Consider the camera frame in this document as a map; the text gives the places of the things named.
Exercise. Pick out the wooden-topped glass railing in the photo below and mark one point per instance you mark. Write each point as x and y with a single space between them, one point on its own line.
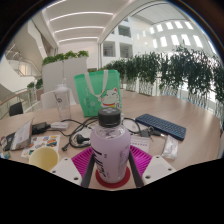
13 96

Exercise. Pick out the pale yellow mug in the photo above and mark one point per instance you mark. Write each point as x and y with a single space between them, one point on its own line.
43 158

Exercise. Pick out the white printed booklet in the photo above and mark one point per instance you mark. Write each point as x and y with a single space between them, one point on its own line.
22 135

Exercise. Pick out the black notebook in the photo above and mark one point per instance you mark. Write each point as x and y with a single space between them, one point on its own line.
6 141

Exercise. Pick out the green plants atop cabinet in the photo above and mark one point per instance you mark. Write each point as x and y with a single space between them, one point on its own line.
65 55

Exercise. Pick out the black power adapter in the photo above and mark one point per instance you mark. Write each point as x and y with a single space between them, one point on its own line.
40 127

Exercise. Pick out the colourful sticker sheet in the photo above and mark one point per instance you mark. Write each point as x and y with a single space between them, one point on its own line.
40 142

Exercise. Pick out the purple drink bottle black cap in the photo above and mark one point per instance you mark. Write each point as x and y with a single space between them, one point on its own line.
110 150

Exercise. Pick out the brown planter with plants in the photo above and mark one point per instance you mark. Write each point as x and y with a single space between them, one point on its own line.
38 87

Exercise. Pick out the green tote bag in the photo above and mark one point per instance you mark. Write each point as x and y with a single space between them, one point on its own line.
93 90

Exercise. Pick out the row of green hedge plants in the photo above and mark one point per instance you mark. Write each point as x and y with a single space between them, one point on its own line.
180 70

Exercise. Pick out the ceiling light strips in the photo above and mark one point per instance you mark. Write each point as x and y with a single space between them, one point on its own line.
81 28

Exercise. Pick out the flat round red coaster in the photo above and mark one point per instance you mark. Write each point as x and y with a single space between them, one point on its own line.
111 185

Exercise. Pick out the white power adapter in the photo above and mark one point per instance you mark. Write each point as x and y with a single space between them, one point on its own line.
60 125

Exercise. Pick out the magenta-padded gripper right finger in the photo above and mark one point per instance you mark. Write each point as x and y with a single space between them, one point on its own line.
141 159

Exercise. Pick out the black chair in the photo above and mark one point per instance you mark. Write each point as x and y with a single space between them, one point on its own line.
16 109

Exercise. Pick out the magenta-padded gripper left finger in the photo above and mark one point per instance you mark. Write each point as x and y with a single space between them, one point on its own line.
81 160

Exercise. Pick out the clear plastic water bottle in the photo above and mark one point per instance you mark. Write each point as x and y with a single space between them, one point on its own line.
62 101

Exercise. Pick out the white paper card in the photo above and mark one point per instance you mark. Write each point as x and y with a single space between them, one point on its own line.
140 144

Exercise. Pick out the white cabinet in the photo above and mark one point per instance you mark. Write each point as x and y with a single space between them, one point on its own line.
63 75

